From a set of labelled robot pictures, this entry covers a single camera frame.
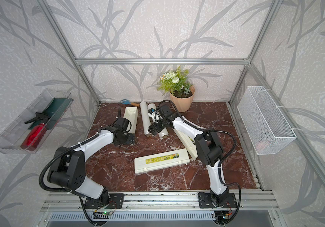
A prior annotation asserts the white plastic wrap roll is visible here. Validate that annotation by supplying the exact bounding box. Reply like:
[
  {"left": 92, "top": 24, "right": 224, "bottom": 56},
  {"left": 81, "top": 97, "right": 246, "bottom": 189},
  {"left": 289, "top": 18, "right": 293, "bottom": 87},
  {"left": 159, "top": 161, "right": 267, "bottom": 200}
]
[
  {"left": 140, "top": 101, "right": 152, "bottom": 137},
  {"left": 147, "top": 103, "right": 168, "bottom": 140}
]

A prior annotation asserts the cream dispenser lid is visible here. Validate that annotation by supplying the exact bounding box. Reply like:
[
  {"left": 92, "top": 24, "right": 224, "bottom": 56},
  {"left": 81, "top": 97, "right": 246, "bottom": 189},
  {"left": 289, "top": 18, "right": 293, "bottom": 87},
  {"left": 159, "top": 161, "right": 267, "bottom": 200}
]
[{"left": 134, "top": 148, "right": 190, "bottom": 174}]

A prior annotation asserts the cream dispenser box base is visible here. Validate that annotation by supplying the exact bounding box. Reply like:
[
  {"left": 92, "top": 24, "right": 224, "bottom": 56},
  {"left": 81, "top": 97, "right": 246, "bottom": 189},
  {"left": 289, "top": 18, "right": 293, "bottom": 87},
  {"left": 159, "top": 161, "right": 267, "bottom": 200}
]
[{"left": 124, "top": 107, "right": 138, "bottom": 133}]

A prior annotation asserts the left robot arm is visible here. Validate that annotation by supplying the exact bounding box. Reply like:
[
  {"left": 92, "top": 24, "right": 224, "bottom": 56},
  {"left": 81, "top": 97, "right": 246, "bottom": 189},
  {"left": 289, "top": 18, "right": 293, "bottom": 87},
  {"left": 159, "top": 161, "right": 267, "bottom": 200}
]
[{"left": 39, "top": 117, "right": 135, "bottom": 204}]

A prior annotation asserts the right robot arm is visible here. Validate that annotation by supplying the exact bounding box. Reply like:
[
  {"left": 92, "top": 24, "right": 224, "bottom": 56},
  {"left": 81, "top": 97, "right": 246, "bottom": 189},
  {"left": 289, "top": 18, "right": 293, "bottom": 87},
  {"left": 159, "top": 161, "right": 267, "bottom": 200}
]
[{"left": 148, "top": 99, "right": 237, "bottom": 208}]

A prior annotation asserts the potted green plant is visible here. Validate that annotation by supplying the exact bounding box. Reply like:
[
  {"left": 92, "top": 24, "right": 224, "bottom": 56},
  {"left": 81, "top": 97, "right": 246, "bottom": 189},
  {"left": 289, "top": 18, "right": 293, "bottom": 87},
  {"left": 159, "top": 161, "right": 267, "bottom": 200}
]
[{"left": 157, "top": 66, "right": 195, "bottom": 113}]

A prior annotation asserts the blue garden trowel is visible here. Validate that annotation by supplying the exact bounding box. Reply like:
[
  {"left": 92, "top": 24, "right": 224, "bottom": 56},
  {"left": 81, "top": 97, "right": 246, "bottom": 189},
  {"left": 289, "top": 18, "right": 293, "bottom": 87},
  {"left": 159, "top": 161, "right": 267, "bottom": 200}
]
[{"left": 120, "top": 99, "right": 140, "bottom": 107}]

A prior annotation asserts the green cloth in tray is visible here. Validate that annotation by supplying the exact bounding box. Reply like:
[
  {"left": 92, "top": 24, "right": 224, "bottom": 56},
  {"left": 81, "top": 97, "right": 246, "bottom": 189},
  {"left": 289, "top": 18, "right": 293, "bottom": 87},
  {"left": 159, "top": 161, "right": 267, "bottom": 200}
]
[{"left": 28, "top": 98, "right": 73, "bottom": 130}]

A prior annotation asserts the red spray bottle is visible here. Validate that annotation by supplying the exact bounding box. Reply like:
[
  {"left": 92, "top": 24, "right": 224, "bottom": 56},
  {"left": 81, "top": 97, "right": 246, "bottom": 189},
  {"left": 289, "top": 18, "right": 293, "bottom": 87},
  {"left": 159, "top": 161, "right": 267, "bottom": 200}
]
[{"left": 20, "top": 112, "right": 50, "bottom": 151}]

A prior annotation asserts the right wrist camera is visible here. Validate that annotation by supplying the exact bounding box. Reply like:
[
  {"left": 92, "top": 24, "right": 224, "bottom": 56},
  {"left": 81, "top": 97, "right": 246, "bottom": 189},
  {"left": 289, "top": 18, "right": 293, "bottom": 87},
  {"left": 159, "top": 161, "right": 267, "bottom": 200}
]
[{"left": 148, "top": 108, "right": 156, "bottom": 119}]

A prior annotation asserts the clear wall tray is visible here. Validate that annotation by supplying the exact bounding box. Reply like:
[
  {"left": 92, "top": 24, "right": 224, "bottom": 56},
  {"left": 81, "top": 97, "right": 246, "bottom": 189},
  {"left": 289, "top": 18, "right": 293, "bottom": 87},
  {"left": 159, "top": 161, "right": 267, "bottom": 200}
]
[{"left": 0, "top": 89, "right": 73, "bottom": 154}]

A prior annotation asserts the white wire basket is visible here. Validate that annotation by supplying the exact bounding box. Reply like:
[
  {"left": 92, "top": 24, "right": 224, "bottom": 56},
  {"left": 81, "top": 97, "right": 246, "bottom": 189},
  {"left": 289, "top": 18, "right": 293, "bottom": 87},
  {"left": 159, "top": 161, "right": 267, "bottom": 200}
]
[{"left": 237, "top": 86, "right": 297, "bottom": 155}]

